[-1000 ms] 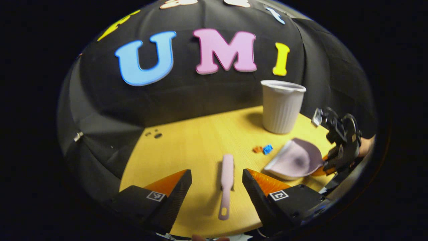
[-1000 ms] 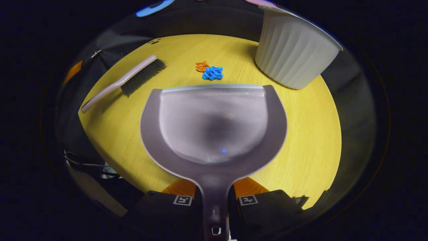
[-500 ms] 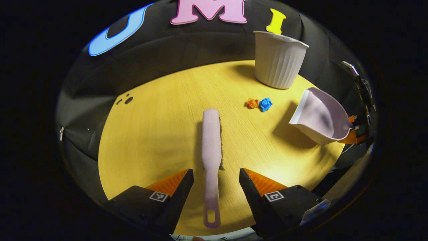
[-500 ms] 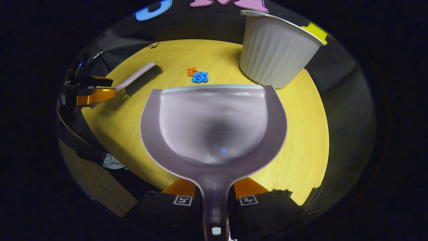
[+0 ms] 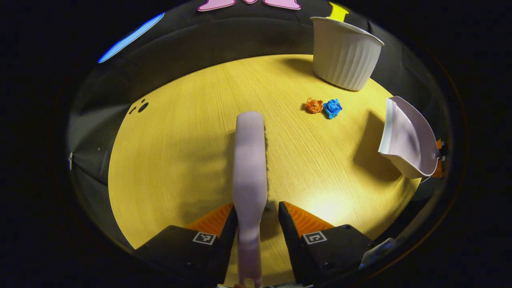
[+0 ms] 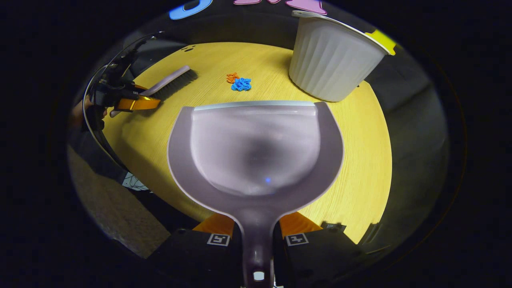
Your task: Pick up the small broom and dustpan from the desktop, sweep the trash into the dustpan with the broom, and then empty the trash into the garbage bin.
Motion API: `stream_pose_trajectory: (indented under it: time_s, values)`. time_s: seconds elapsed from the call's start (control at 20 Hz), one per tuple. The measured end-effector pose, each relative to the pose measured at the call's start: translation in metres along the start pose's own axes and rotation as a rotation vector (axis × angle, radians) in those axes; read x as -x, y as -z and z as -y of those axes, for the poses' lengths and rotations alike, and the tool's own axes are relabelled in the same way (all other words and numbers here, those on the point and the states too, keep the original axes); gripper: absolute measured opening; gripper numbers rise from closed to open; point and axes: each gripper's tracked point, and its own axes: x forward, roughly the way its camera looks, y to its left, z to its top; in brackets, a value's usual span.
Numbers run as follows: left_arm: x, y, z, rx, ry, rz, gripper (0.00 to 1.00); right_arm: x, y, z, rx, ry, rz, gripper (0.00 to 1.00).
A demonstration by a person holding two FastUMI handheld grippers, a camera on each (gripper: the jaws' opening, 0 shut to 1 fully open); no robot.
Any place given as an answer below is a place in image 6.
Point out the pale pink small broom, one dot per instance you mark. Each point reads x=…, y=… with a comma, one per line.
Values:
x=172, y=80

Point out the yellow wooden desktop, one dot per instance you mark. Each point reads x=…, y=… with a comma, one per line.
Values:
x=360, y=160

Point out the blue paper trash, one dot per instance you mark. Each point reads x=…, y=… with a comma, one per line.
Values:
x=241, y=84

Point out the pale pink dustpan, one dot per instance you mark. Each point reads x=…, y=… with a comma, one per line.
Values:
x=256, y=152

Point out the orange paper trash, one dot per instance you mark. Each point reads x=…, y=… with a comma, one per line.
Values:
x=232, y=77

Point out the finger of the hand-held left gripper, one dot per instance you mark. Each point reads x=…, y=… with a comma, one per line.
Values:
x=138, y=104
x=140, y=86

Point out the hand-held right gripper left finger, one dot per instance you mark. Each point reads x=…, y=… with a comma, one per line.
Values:
x=200, y=256

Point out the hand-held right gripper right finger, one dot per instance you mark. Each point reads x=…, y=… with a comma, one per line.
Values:
x=320, y=256

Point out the white ribbed garbage bin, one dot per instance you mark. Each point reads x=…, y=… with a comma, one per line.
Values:
x=332, y=68

